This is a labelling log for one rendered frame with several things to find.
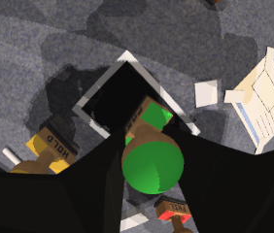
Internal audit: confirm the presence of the grey flat bar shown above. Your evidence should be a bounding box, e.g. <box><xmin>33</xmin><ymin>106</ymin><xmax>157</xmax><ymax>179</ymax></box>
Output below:
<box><xmin>120</xmin><ymin>205</ymin><xmax>149</xmax><ymax>232</ymax></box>

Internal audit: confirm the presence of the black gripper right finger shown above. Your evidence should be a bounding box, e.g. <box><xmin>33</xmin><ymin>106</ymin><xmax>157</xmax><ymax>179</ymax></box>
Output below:
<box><xmin>163</xmin><ymin>125</ymin><xmax>274</xmax><ymax>233</ymax></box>

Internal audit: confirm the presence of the black ink pad in white tray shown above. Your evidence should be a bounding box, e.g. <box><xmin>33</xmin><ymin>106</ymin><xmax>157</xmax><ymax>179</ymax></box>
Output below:
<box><xmin>71</xmin><ymin>50</ymin><xmax>200</xmax><ymax>137</ymax></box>

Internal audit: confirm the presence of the yellow rubber stamp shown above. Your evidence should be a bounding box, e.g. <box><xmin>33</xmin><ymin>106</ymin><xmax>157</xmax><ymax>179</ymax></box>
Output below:
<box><xmin>10</xmin><ymin>123</ymin><xmax>78</xmax><ymax>175</ymax></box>

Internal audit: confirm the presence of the red rubber stamp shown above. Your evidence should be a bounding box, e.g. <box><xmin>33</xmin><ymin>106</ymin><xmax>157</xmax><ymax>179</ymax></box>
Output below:
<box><xmin>154</xmin><ymin>195</ymin><xmax>192</xmax><ymax>233</ymax></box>

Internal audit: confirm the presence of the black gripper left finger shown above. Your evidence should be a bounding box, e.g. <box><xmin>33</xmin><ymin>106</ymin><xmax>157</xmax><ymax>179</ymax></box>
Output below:
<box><xmin>0</xmin><ymin>128</ymin><xmax>126</xmax><ymax>233</ymax></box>

